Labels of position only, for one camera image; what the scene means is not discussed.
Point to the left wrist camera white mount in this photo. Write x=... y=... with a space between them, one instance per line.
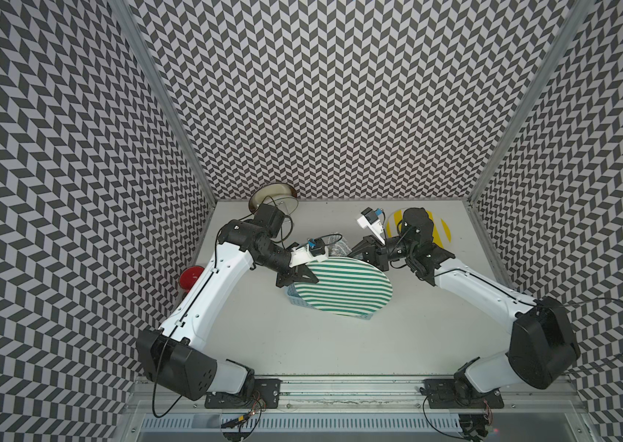
x=313 y=251

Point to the aluminium front rail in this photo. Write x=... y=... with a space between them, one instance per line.
x=362 y=394

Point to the light blue plastic basket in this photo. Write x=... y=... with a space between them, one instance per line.
x=340 y=309

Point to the red plastic cup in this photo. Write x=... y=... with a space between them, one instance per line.
x=189 y=277

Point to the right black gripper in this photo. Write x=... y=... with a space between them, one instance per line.
x=370 y=249

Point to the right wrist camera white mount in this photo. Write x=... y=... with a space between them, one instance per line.
x=370 y=219

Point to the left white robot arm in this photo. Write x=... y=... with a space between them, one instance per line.
x=172 y=355

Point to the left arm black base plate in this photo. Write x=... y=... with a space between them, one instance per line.
x=264 y=392

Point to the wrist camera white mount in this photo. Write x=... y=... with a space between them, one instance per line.
x=370 y=219
x=313 y=251

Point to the green white striped plate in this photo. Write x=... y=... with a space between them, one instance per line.
x=348 y=280

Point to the grey fluffy cloth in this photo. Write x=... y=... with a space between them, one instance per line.
x=334 y=244

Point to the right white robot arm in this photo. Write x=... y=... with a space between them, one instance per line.
x=543 y=344

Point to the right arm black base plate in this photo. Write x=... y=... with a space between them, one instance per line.
x=445 y=393

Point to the yellow white striped plate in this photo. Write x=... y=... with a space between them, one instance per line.
x=441 y=234

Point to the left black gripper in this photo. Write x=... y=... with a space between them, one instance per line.
x=294 y=273

